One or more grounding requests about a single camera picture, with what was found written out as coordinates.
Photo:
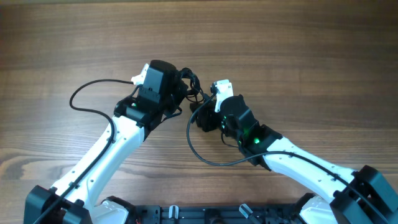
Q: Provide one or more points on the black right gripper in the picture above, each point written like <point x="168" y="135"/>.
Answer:
<point x="205" y="119"/>

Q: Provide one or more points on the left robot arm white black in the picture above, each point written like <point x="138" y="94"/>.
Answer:
<point x="159" y="90"/>

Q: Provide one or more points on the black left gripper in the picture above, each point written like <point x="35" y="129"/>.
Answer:
<point x="181" y="88"/>

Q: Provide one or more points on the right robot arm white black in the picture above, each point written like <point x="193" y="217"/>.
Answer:
<point x="339" y="194"/>

